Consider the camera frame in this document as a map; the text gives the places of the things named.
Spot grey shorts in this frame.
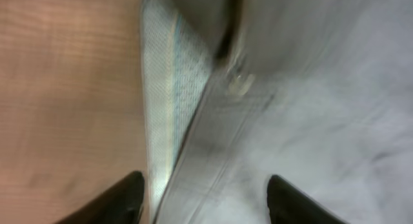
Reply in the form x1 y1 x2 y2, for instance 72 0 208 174
143 0 412 223

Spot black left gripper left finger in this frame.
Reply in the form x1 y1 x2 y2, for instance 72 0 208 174
57 171 145 224

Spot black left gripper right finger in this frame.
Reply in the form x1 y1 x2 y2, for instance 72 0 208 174
267 175 345 224

